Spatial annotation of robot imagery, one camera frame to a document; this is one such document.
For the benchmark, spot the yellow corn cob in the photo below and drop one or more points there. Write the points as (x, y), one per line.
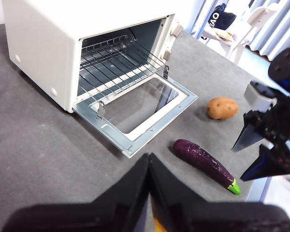
(158, 227)

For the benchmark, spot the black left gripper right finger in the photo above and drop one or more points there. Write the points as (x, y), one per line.
(195, 215)

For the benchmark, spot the round beige oven knob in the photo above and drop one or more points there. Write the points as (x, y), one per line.
(167, 55)
(177, 30)

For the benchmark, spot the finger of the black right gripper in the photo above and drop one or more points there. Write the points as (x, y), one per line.
(261, 166)
(249, 133)

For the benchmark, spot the purple eggplant with green stem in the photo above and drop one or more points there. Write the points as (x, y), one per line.
(203, 159)

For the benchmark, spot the brown potato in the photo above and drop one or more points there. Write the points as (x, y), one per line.
(222, 108)

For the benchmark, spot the pale striped curtain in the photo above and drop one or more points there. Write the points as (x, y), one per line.
(282, 29)

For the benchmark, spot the black bag with white letters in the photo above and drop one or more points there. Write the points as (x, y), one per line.
(223, 18)

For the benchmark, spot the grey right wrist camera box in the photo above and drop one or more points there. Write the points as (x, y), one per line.
(256, 96)

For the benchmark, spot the cream Toshiba toaster oven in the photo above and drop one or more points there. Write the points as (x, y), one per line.
(43, 33)

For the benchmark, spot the white chair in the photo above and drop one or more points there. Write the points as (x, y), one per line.
(234, 46)

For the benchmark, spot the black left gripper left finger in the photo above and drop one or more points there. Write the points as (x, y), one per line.
(111, 212)

